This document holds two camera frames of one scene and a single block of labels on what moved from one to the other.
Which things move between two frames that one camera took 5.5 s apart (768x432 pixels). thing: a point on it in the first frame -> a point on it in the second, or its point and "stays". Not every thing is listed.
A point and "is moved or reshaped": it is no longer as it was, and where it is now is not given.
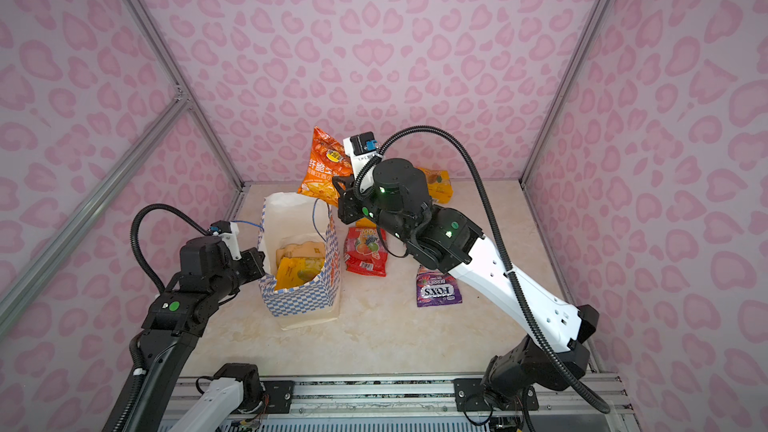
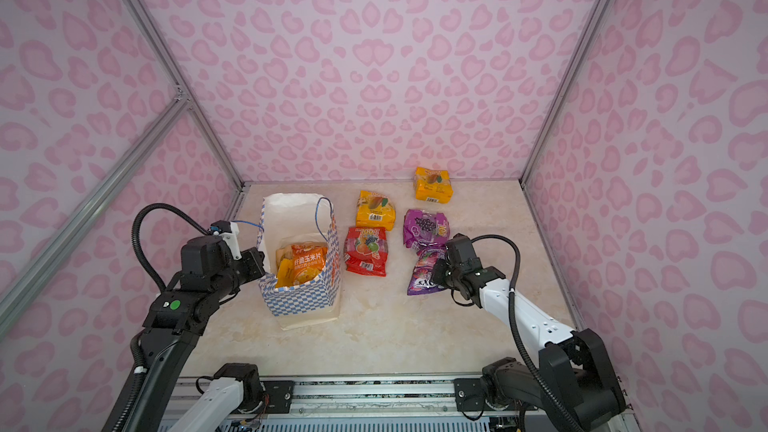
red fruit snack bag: (366, 251) stays
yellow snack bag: (439, 185) stays
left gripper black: (254, 259) stays
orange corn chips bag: (328, 161) -> (309, 261)
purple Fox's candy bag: (436, 288) is moved or reshaped
